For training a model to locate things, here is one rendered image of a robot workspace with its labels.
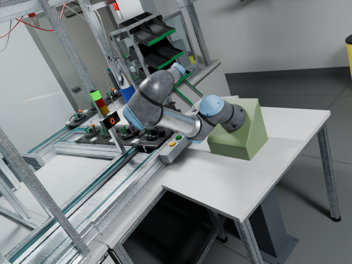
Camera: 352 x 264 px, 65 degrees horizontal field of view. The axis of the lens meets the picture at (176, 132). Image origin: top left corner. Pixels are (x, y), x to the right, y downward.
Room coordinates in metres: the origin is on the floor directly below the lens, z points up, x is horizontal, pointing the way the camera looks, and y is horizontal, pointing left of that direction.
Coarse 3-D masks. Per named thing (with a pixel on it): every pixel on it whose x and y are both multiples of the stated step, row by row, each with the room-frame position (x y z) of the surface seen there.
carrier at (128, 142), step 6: (126, 126) 1.91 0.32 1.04; (126, 132) 1.95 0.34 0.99; (132, 132) 1.88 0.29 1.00; (138, 132) 1.89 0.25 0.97; (144, 132) 1.86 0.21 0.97; (120, 138) 1.92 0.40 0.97; (126, 138) 1.85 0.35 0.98; (132, 138) 1.84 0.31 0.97; (138, 138) 1.80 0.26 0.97; (126, 144) 1.78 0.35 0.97
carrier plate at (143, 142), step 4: (164, 128) 1.78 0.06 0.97; (168, 128) 1.75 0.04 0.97; (164, 132) 1.72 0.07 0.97; (168, 132) 1.69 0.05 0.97; (172, 132) 1.68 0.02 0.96; (144, 136) 1.79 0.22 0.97; (164, 136) 1.66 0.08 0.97; (140, 140) 1.75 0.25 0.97; (144, 140) 1.72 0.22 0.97; (152, 140) 1.67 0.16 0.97; (156, 140) 1.65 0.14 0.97; (160, 140) 1.62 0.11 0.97; (164, 140) 1.62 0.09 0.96; (140, 144) 1.69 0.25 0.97; (144, 144) 1.67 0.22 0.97; (148, 144) 1.64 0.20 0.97; (152, 144) 1.62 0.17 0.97; (156, 144) 1.60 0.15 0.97; (160, 144) 1.59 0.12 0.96
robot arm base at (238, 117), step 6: (234, 108) 1.30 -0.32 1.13; (240, 108) 1.33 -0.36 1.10; (234, 114) 1.28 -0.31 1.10; (240, 114) 1.29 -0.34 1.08; (228, 120) 1.27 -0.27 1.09; (234, 120) 1.28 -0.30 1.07; (240, 120) 1.28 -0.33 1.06; (222, 126) 1.33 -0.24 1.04; (228, 126) 1.29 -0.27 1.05; (234, 126) 1.30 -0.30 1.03; (240, 126) 1.29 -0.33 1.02
